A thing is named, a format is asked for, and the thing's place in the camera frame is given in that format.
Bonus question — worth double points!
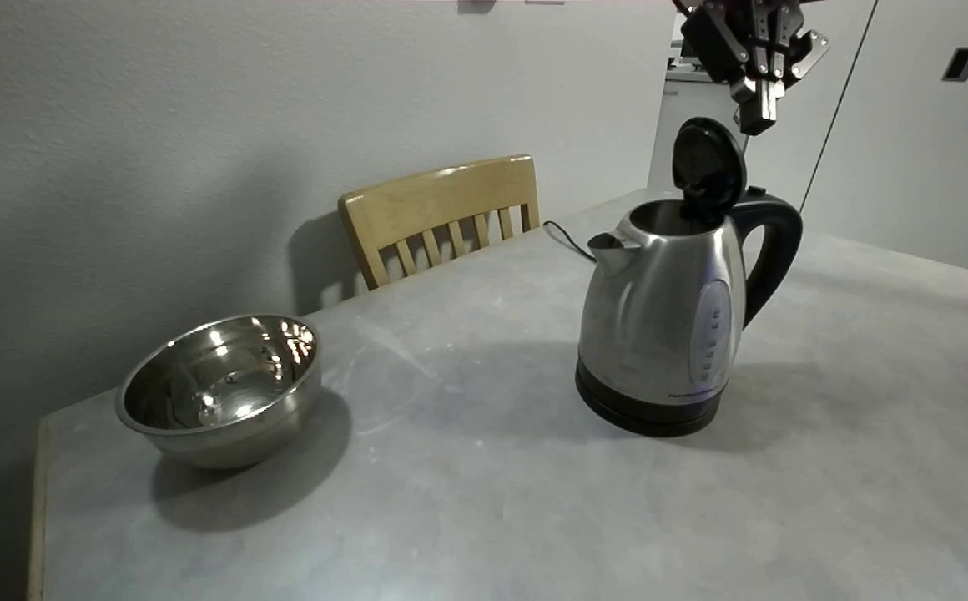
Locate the stainless steel electric kettle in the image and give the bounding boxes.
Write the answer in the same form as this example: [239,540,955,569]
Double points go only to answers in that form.
[575,114,808,425]

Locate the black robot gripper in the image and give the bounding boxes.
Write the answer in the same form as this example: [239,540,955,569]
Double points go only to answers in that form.
[674,0,832,137]

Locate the grey kettle power cord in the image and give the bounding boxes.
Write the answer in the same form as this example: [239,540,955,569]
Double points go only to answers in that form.
[539,216,599,267]

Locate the black kettle power base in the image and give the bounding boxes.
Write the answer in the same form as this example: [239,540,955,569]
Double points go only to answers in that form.
[575,391,726,442]

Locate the wooden chair backrest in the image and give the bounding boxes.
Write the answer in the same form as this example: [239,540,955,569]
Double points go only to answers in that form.
[338,150,543,293]

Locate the stainless steel mixing bowl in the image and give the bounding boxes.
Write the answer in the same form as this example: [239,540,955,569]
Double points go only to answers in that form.
[113,311,328,475]

